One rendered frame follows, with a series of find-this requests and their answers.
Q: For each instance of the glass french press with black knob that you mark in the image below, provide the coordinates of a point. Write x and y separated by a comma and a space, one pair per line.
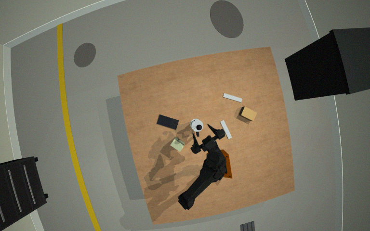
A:
196, 125

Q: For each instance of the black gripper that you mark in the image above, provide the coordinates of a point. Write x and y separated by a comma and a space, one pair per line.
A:
219, 134

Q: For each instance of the light grey flat bar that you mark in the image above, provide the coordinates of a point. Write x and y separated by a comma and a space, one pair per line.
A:
226, 129
232, 97

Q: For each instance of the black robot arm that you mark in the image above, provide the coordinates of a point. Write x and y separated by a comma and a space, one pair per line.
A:
212, 170

